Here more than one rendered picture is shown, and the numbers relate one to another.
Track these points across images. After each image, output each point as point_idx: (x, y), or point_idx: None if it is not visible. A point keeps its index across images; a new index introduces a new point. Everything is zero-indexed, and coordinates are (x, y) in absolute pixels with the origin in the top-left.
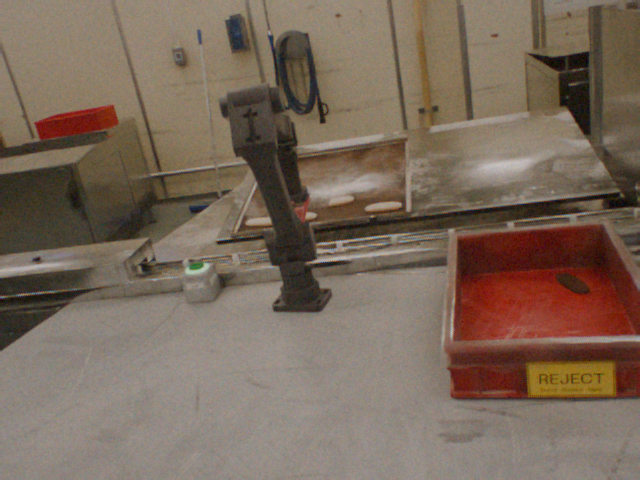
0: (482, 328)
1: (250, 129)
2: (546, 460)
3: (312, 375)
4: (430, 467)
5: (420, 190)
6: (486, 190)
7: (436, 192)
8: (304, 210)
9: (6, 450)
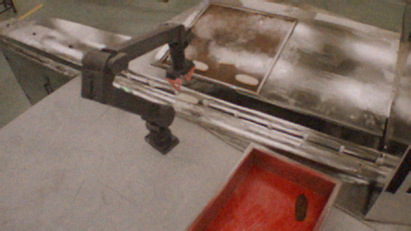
0: (226, 223)
1: (92, 87)
2: None
3: (127, 208)
4: None
5: (276, 73)
6: (313, 93)
7: (284, 80)
8: (190, 73)
9: (14, 174)
